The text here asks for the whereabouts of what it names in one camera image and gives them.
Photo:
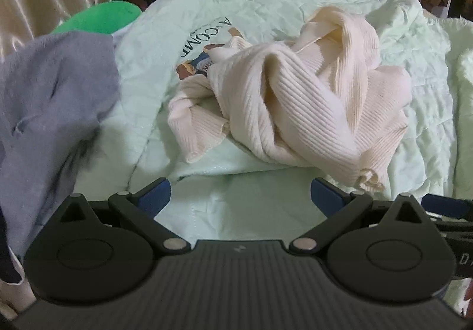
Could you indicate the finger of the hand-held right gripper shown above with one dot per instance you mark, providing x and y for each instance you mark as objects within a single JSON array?
[{"x": 445, "y": 205}]

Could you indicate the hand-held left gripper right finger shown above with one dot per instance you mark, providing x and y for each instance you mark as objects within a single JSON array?
[{"x": 326, "y": 197}]

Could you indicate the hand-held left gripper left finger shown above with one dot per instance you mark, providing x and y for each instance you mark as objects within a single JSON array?
[{"x": 155, "y": 197}]

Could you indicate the cream ribbed knit garment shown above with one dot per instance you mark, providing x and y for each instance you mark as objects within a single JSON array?
[{"x": 295, "y": 93}]

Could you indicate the white fleece cloth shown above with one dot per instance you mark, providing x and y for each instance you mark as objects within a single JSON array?
[{"x": 463, "y": 67}]

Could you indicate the grey cloth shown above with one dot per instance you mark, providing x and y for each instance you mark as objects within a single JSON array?
[{"x": 48, "y": 93}]

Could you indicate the green round cushion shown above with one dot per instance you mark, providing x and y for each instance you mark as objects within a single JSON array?
[{"x": 99, "y": 18}]

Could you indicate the mint green printed blanket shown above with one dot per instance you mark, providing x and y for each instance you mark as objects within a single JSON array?
[{"x": 258, "y": 8}]

